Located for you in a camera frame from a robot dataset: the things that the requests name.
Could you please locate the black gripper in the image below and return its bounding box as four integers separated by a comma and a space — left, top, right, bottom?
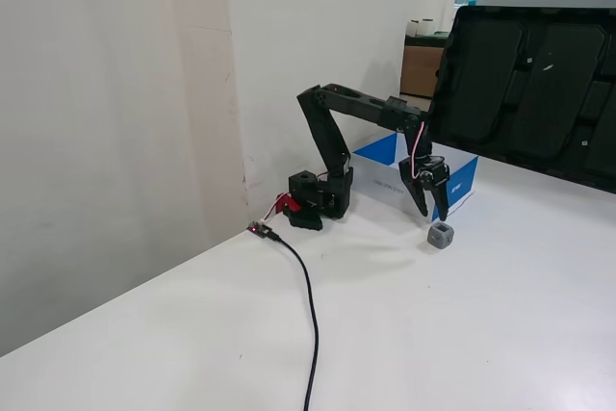
398, 153, 452, 222

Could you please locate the gray block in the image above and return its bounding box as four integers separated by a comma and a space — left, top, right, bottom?
426, 221, 456, 251

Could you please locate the blue and white cardboard box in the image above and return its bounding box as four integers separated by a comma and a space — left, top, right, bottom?
350, 131, 480, 224

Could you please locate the brown cardboard box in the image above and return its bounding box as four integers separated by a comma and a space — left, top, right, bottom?
399, 44, 446, 98

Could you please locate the black plastic moulded tray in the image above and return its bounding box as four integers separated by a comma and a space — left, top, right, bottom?
422, 5, 616, 193

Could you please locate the small controller circuit board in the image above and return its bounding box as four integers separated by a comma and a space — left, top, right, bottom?
245, 220, 271, 240

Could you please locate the white and red servo wire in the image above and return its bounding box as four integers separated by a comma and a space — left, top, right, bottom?
407, 120, 428, 182

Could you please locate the red clamp handle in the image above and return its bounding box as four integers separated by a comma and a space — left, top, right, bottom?
272, 193, 303, 216

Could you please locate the black power cable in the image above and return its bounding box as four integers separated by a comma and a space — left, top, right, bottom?
266, 229, 321, 411

